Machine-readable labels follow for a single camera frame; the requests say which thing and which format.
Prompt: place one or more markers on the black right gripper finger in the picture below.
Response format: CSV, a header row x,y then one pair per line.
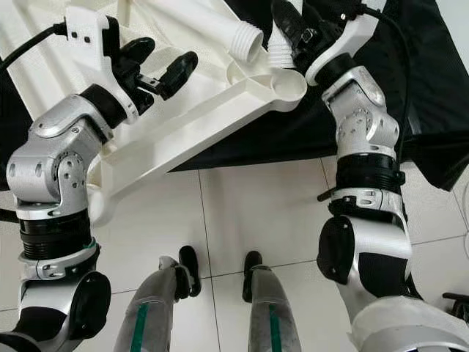
x,y
292,23
322,11

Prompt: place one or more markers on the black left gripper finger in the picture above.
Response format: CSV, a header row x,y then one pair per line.
x,y
179,75
139,51

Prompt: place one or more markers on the white plastic table leg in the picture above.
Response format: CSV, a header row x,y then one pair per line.
x,y
212,22
280,57

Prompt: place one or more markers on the white plastic table top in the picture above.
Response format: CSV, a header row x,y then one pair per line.
x,y
190,117

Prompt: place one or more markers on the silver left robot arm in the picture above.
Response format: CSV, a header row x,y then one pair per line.
x,y
44,169

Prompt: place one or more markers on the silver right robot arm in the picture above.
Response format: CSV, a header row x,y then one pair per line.
x,y
366,125

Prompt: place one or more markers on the black tablecloth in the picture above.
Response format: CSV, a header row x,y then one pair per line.
x,y
264,139

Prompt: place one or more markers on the grey robot right leg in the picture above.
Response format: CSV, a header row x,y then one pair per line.
x,y
275,315

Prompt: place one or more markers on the black furniture piece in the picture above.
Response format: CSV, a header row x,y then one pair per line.
x,y
456,306

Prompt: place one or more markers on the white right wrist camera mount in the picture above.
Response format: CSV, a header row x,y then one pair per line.
x,y
355,44

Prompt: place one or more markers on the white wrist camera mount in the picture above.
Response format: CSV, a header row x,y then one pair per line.
x,y
88,48
355,44

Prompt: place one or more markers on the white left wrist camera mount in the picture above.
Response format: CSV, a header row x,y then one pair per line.
x,y
88,48

